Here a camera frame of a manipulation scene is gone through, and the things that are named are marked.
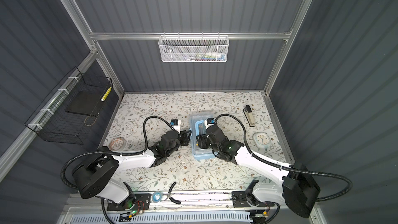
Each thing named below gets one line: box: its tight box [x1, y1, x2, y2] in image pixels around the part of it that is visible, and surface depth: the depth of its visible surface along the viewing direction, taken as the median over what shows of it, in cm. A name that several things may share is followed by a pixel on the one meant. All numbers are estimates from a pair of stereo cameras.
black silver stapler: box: [243, 104, 256, 128], surface depth 104 cm
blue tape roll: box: [151, 191, 163, 203], surface depth 77 cm
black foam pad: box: [65, 90, 105, 117], surface depth 80 cm
